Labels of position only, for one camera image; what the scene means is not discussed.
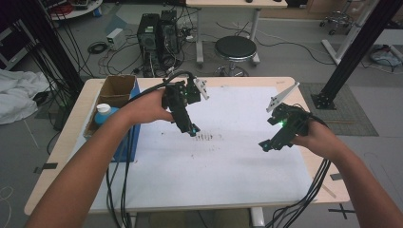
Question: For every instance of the light wooden table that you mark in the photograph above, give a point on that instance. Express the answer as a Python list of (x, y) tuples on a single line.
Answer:
[(316, 95)]

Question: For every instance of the round white table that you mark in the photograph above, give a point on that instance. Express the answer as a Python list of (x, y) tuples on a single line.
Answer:
[(79, 11)]

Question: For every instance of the black tape cross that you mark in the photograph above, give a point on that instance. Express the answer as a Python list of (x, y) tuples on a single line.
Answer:
[(341, 210)]

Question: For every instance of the office chair wheeled base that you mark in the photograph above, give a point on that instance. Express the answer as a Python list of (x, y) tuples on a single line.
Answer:
[(337, 22)]

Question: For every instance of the black tape strip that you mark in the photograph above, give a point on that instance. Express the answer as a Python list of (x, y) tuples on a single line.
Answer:
[(46, 167)]

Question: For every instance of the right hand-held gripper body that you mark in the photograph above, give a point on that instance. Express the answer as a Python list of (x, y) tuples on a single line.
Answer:
[(294, 122)]

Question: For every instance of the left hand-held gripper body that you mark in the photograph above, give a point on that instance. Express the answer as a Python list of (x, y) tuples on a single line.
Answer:
[(177, 98)]

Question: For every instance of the crumpled white cloth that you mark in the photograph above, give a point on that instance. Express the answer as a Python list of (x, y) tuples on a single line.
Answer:
[(19, 95)]

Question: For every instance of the grey floor mat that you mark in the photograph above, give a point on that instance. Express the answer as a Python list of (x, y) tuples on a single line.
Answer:
[(355, 120)]

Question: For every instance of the white paper sheet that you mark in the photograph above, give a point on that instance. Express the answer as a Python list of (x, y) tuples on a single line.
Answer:
[(221, 171)]

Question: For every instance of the person's right hand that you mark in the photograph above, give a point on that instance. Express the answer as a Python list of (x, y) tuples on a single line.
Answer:
[(320, 141)]

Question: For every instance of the blue bottle with white cap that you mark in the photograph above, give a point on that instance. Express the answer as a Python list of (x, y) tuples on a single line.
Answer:
[(106, 116)]

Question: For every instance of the round black stool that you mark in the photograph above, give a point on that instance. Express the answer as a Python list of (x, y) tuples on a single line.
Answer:
[(235, 47)]

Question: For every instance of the wooden desk with white legs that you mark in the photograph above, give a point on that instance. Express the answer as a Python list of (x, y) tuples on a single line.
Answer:
[(234, 3)]

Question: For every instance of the white metal stand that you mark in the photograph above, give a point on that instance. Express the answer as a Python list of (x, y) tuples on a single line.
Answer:
[(348, 38)]

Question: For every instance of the small white power box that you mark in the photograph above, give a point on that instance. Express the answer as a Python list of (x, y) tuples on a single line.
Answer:
[(115, 38)]

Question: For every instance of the black metal frame post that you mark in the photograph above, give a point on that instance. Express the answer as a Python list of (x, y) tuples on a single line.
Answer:
[(351, 57), (50, 44)]

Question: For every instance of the cardboard box with blue sides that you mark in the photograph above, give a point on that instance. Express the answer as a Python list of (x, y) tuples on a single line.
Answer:
[(117, 87)]

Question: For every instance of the person's left hand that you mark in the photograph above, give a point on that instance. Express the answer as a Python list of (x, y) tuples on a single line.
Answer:
[(145, 107)]

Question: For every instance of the black computer tower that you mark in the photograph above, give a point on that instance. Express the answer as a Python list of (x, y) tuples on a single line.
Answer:
[(147, 34), (168, 31)]

